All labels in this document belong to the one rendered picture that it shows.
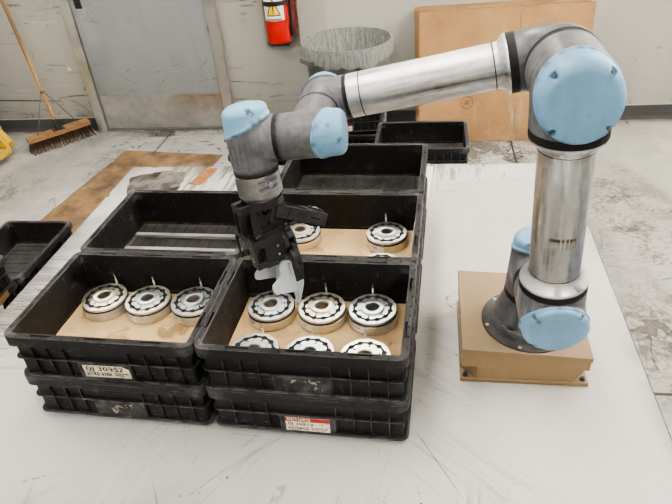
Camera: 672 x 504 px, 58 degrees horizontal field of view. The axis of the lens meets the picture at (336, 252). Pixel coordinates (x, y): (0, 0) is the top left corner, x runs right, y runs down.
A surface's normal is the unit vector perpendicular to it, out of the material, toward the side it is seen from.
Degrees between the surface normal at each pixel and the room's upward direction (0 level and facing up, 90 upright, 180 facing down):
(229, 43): 90
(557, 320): 100
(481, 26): 82
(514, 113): 68
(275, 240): 84
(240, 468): 0
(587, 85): 86
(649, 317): 0
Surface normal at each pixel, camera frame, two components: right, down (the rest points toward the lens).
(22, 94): -0.13, 0.57
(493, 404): -0.07, -0.82
